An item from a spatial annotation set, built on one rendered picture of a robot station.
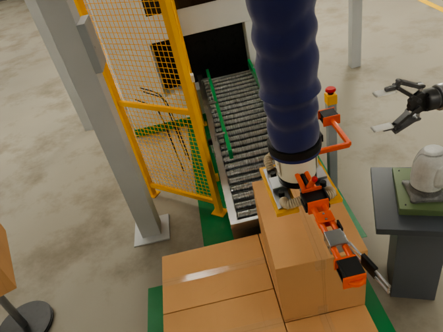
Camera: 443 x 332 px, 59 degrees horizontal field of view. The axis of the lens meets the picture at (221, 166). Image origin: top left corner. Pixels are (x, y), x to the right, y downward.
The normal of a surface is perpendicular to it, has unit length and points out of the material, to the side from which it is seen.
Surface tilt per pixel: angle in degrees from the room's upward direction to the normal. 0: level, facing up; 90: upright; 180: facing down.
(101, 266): 0
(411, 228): 0
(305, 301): 90
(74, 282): 0
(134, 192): 90
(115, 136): 90
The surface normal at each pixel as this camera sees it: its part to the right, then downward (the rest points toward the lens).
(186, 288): -0.18, -0.78
